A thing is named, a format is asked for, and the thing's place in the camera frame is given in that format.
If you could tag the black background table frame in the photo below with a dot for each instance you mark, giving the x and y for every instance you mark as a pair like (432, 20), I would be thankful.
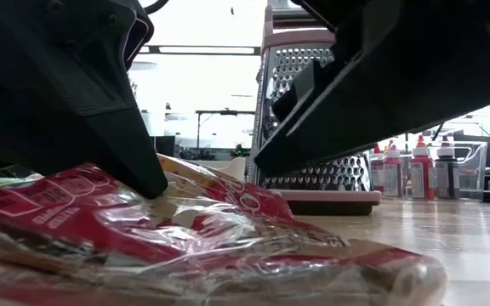
(228, 112)

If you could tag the red snack packet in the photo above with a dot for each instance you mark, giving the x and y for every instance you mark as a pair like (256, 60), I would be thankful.
(228, 238)

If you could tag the yellow paint bottle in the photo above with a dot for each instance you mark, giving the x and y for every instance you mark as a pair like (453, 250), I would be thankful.
(385, 149)

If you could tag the clear plastic container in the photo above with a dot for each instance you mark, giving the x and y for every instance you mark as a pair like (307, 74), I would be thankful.
(470, 178)

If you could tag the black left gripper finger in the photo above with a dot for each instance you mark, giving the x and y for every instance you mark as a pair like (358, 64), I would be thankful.
(398, 76)
(58, 85)

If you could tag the ceiling light strip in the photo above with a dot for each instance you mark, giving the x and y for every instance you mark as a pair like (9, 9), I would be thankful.
(206, 49)

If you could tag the dark purple paint bottle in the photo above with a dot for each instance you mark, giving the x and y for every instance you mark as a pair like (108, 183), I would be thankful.
(446, 174)

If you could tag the magenta paint bottle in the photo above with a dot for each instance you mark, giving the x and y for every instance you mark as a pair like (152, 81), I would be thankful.
(393, 176)
(377, 174)

